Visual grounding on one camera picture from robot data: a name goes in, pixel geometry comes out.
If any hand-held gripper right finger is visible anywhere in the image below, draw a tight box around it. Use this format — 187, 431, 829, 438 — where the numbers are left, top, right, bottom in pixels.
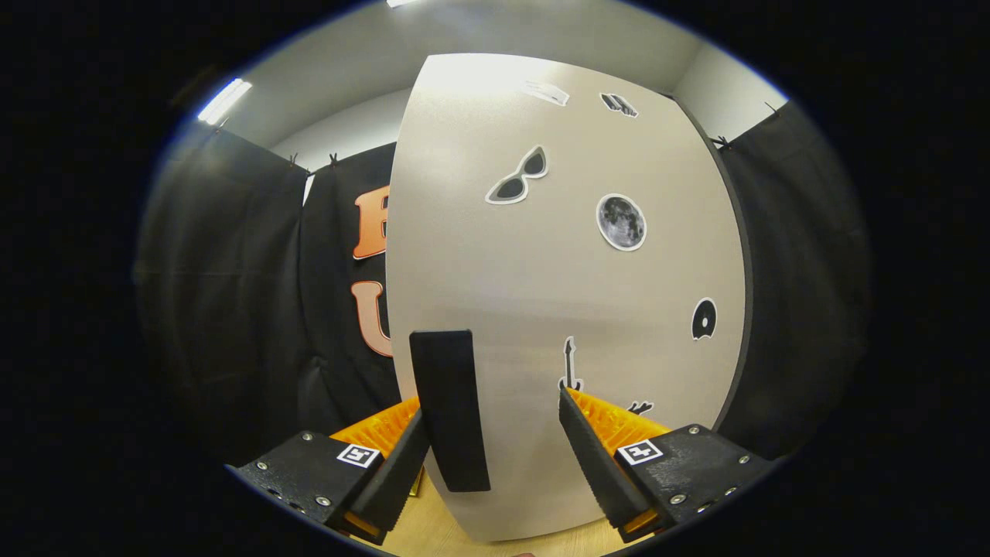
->
557, 387, 778, 544

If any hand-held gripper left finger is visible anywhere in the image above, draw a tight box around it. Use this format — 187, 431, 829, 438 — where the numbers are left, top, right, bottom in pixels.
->
232, 396, 431, 546

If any black door handle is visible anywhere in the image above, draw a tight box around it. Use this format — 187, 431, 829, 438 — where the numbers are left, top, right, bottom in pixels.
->
409, 330, 492, 493

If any beige shoe cabinet door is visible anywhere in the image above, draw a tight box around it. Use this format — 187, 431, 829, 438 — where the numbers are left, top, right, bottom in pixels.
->
384, 53, 749, 542

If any black backdrop cloth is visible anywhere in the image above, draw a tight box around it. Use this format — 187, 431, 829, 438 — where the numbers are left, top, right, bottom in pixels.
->
135, 99, 875, 465

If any narrow ceiling light strip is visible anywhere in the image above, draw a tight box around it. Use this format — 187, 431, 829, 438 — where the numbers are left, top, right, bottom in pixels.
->
196, 77, 254, 126

